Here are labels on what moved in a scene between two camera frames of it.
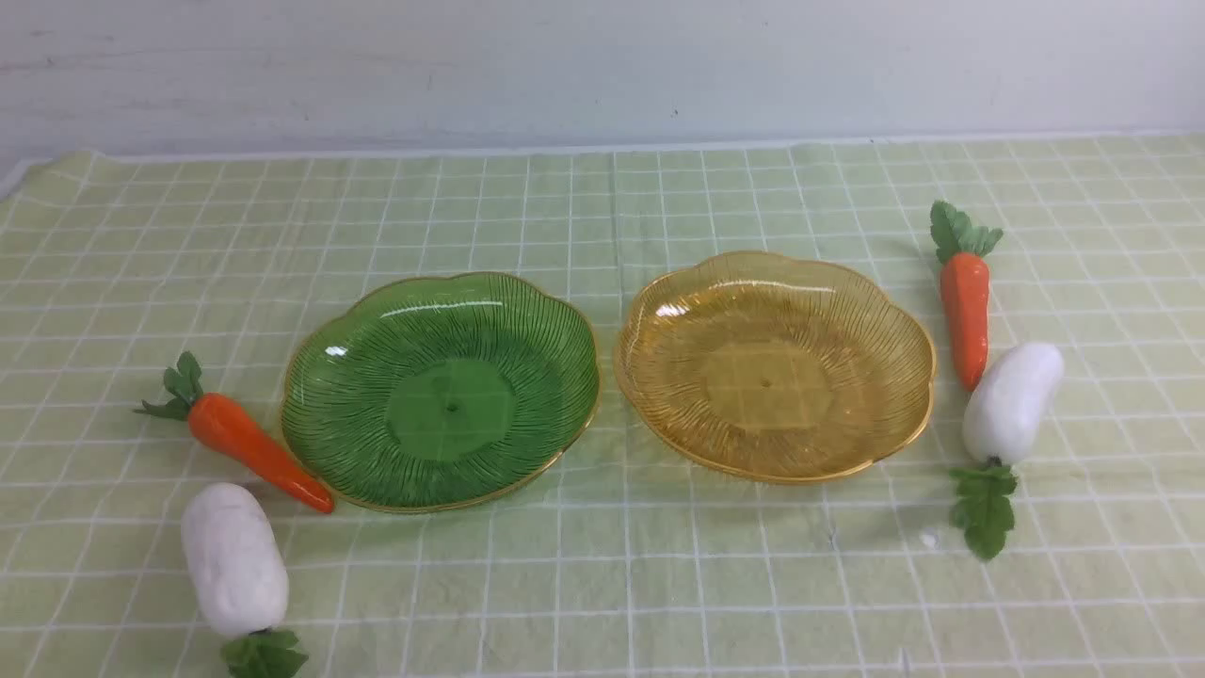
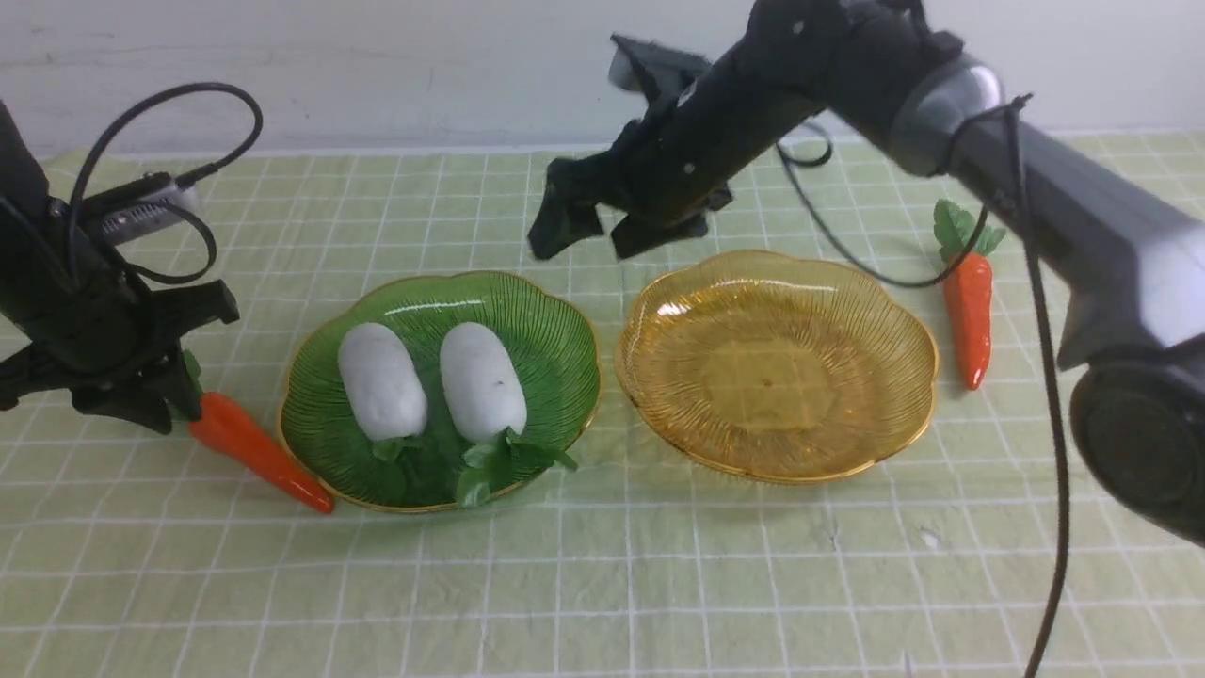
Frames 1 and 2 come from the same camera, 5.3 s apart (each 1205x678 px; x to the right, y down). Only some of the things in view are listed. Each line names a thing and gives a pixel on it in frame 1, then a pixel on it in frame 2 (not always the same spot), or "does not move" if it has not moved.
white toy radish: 998,411 -> 484,400
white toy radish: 239,577 -> 383,388
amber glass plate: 770,367 does not move
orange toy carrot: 962,248 does not move
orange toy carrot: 215,421 does not move
